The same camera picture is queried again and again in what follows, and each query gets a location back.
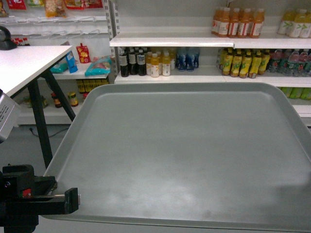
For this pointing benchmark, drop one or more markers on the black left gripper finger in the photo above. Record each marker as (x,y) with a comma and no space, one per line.
(44,185)
(64,204)

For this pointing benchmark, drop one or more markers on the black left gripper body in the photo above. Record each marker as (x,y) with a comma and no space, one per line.
(16,182)

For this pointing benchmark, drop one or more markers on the grey rectangular serving tray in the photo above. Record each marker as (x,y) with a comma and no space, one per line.
(197,155)

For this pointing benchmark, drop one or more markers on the white checkout table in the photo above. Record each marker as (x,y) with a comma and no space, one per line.
(20,66)

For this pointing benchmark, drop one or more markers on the blue snack bag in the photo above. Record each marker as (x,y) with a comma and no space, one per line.
(72,66)

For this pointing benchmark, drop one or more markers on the teal snack bag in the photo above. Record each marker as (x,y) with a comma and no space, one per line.
(99,66)

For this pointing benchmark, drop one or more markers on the red sauce pouch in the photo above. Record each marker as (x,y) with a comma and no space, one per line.
(83,54)

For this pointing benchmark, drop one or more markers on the black round barcode scanner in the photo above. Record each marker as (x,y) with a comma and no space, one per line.
(6,42)

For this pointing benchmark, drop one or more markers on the white metal store shelf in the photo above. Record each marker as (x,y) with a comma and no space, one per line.
(162,24)

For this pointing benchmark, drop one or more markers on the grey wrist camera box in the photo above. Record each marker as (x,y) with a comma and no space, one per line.
(9,113)

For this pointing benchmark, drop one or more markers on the black table leg frame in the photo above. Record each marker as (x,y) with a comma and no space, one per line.
(35,97)

